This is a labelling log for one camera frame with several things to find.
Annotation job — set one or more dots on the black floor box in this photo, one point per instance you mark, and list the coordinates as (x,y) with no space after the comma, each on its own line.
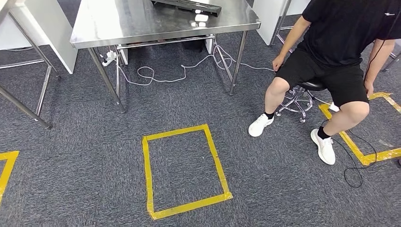
(192,45)

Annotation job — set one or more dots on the person's left forearm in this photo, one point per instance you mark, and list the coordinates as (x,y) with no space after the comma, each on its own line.
(379,59)

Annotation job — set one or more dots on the person's right hand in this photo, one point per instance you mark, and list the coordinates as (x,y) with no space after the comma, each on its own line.
(278,64)

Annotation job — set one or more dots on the person's right forearm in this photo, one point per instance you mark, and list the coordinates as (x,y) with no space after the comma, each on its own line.
(293,37)

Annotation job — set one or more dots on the black chrome swivel stool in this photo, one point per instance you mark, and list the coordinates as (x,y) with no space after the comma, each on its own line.
(313,85)

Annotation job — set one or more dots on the white power strip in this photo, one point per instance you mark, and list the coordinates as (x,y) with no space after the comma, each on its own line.
(110,58)

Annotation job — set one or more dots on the yellow floor tape square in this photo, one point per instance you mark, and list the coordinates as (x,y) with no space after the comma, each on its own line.
(354,147)
(147,175)
(12,156)

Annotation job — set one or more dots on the black plastic bracket part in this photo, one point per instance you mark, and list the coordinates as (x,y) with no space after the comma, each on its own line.
(200,7)

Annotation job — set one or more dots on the person's left hand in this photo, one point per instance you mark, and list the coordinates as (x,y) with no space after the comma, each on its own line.
(369,89)

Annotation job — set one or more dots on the person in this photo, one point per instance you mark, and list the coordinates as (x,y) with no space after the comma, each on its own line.
(338,31)

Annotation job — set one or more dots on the white power adapter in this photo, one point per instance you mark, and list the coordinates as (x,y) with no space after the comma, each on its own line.
(334,108)

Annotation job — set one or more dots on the white panel board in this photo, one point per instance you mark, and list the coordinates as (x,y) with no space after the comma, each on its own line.
(59,31)
(266,18)
(124,56)

